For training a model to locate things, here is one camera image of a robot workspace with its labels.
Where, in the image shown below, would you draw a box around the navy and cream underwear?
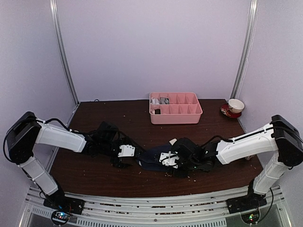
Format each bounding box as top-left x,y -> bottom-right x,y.
136,139 -> 177,172

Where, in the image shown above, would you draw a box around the grey boxer briefs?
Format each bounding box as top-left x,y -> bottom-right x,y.
159,97 -> 170,105

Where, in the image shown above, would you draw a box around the pink divided organizer box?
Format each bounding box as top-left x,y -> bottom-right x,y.
149,92 -> 203,124

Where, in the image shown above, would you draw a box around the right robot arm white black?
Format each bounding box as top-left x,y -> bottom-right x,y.
160,115 -> 303,213

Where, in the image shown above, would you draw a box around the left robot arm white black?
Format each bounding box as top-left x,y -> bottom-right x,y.
2,112 -> 145,215

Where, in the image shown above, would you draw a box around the white rolled item in box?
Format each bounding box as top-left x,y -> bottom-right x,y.
151,97 -> 160,105

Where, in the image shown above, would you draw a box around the striped grey white cup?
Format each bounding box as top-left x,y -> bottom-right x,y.
245,155 -> 254,161

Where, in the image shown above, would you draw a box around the red patterned saucer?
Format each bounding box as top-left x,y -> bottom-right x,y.
220,103 -> 242,119

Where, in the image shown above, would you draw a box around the white ceramic bowl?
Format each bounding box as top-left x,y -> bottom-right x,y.
228,99 -> 245,114

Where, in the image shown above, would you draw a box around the right round controller board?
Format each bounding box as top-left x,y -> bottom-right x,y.
241,211 -> 260,225

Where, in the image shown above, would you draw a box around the round controller board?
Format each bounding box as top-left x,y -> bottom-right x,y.
51,210 -> 71,225
241,211 -> 260,225

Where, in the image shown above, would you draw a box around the left round controller board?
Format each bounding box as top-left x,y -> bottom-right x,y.
51,210 -> 71,225

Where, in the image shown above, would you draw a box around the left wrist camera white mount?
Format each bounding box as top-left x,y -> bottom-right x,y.
117,145 -> 135,157

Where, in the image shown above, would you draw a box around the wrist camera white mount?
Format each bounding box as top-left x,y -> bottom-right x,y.
159,151 -> 179,168
117,145 -> 135,157

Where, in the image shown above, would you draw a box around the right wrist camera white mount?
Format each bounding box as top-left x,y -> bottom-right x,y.
159,151 -> 179,168

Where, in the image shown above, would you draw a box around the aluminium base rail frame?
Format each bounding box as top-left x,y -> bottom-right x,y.
17,186 -> 294,227

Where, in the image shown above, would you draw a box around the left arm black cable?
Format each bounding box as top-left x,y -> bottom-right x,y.
2,118 -> 81,164

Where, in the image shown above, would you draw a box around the right aluminium corner post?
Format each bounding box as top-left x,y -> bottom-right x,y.
230,0 -> 259,98

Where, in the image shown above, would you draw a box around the aluminium corner post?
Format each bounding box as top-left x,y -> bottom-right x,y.
49,0 -> 80,105
230,0 -> 259,98

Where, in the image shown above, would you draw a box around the left aluminium corner post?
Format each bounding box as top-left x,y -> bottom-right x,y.
49,0 -> 80,105

